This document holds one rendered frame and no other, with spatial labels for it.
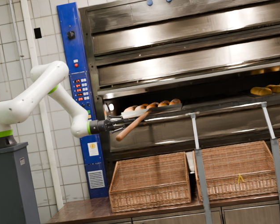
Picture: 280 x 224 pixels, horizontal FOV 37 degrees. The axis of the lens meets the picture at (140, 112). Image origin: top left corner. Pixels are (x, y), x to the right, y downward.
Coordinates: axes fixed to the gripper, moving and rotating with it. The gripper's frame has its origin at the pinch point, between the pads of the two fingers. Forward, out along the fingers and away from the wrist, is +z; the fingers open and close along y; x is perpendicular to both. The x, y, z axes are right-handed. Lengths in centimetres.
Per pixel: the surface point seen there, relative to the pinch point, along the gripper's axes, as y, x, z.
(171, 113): 3, -56, 25
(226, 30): -52, -51, 76
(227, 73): -21, -41, 71
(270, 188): 58, -6, 84
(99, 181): 48, -54, -41
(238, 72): -20, -41, 79
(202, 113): 3, -19, 48
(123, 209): 60, -7, -15
